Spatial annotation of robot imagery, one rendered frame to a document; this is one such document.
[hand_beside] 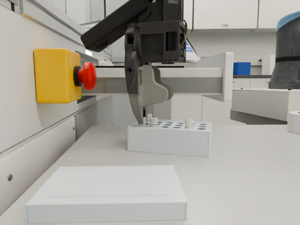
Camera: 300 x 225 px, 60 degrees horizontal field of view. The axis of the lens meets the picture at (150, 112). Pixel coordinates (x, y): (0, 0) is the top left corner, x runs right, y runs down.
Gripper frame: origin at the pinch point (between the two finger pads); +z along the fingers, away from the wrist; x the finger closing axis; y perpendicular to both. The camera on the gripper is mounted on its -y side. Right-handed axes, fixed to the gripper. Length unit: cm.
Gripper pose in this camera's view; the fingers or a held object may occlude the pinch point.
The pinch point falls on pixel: (138, 114)
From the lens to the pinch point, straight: 42.6
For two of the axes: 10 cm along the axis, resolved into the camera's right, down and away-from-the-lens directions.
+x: 2.7, -1.3, 9.5
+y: 9.6, 0.4, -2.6
